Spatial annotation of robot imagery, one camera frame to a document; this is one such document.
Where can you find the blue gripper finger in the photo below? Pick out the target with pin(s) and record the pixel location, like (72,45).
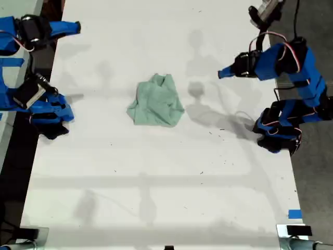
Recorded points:
(230,69)
(65,25)
(229,75)
(67,31)

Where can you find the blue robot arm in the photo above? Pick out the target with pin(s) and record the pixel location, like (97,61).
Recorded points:
(309,86)
(59,109)

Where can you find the pale green T-shirt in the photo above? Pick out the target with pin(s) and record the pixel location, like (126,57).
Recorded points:
(156,104)

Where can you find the blue tape strip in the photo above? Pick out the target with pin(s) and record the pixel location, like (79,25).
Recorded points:
(295,213)
(11,62)

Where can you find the small black box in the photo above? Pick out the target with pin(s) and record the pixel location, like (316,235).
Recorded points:
(298,230)
(168,248)
(28,233)

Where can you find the black camera stalk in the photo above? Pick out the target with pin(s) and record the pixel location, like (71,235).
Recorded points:
(261,39)

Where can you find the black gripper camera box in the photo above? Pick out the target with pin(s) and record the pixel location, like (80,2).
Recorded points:
(265,11)
(26,93)

